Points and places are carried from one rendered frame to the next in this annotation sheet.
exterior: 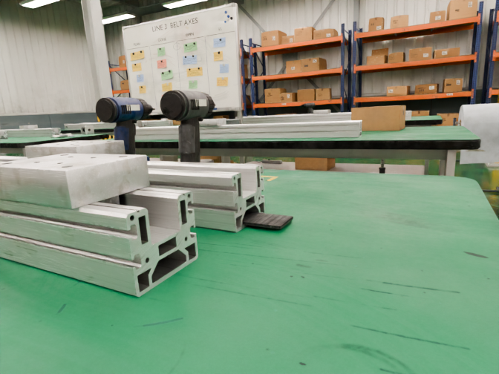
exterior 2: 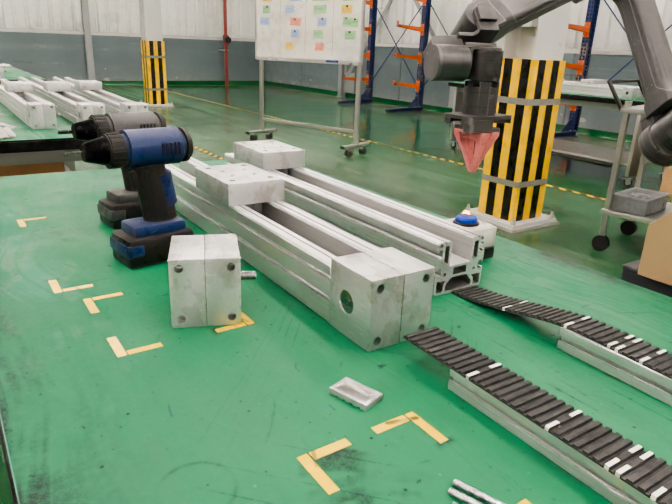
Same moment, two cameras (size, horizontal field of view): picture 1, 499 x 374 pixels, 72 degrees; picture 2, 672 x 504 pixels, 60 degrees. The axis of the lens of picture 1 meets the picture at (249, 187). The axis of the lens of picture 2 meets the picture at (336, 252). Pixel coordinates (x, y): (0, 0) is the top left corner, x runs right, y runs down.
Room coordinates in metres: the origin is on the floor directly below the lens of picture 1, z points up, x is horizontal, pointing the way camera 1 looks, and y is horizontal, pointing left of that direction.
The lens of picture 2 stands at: (1.57, 1.01, 1.13)
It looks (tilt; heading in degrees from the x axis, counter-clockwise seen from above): 20 degrees down; 207
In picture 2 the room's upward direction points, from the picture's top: 2 degrees clockwise
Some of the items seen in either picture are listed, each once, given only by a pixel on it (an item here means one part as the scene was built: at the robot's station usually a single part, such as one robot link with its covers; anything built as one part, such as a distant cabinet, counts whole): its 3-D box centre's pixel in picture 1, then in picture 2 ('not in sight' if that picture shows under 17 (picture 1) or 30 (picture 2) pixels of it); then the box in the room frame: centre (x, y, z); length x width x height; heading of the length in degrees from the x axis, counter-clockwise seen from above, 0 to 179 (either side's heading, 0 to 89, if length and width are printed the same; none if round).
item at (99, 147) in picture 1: (77, 159); (238, 190); (0.71, 0.35, 0.87); 0.16 x 0.11 x 0.07; 61
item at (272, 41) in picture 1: (299, 85); not in sight; (10.59, -1.65, 1.58); 2.83 x 0.98 x 3.15; 62
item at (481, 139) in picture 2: not in sight; (479, 144); (0.55, 0.75, 0.98); 0.07 x 0.07 x 0.09; 62
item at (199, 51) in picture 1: (184, 110); not in sight; (3.95, 0.68, 0.97); 1.50 x 0.50 x 1.95; 62
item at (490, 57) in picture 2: not in sight; (480, 65); (0.56, 0.75, 1.11); 0.07 x 0.06 x 0.07; 136
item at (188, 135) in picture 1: (198, 141); (116, 170); (0.78, 0.11, 0.89); 0.20 x 0.08 x 0.22; 160
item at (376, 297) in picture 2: not in sight; (387, 294); (0.91, 0.75, 0.83); 0.12 x 0.09 x 0.10; 151
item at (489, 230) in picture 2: not in sight; (460, 238); (0.57, 0.75, 0.81); 0.10 x 0.08 x 0.06; 151
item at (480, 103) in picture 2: not in sight; (479, 102); (0.56, 0.75, 1.05); 0.10 x 0.07 x 0.07; 152
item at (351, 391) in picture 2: not in sight; (355, 393); (1.08, 0.79, 0.78); 0.05 x 0.03 x 0.01; 79
